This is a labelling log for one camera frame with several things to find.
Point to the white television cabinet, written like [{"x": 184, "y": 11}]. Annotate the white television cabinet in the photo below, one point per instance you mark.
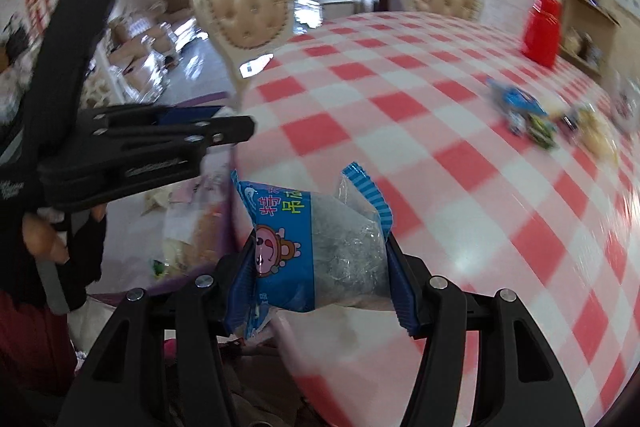
[{"x": 325, "y": 9}]

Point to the dark checkered candy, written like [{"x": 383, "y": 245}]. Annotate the dark checkered candy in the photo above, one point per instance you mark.
[{"x": 570, "y": 119}]

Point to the stack of cardboard boxes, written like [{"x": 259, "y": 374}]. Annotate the stack of cardboard boxes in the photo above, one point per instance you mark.
[{"x": 145, "y": 52}]

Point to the clear bag of food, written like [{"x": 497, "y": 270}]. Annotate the clear bag of food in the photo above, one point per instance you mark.
[{"x": 572, "y": 42}]

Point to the red thermos jug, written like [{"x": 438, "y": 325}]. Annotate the red thermos jug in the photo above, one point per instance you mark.
[{"x": 542, "y": 29}]

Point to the person's left forearm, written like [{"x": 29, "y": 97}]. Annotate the person's left forearm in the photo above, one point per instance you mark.
[{"x": 12, "y": 257}]

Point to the person's red pants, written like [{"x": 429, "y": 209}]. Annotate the person's red pants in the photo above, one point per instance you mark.
[{"x": 30, "y": 347}]

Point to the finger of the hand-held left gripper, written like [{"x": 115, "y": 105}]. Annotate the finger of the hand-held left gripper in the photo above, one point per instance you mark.
[
  {"x": 220, "y": 129},
  {"x": 190, "y": 113}
]

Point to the wooden wall shelf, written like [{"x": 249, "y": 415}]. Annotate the wooden wall shelf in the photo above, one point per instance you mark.
[{"x": 595, "y": 17}]

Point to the person's left hand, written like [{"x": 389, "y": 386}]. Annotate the person's left hand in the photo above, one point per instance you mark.
[{"x": 85, "y": 247}]

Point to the purple storage basket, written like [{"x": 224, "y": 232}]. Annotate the purple storage basket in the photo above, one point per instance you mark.
[{"x": 150, "y": 285}]

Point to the large cream snack packet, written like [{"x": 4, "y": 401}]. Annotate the large cream snack packet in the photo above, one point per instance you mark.
[{"x": 597, "y": 137}]

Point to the small blue snack packet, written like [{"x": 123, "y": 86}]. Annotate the small blue snack packet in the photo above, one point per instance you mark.
[{"x": 517, "y": 99}]

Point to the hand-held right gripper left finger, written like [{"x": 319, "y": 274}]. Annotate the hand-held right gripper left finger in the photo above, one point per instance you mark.
[{"x": 200, "y": 307}]

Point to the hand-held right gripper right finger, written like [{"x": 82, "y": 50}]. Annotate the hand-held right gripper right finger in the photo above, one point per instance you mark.
[{"x": 402, "y": 297}]

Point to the blue packet with grey contents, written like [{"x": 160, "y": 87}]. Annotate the blue packet with grey contents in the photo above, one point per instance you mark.
[{"x": 320, "y": 247}]

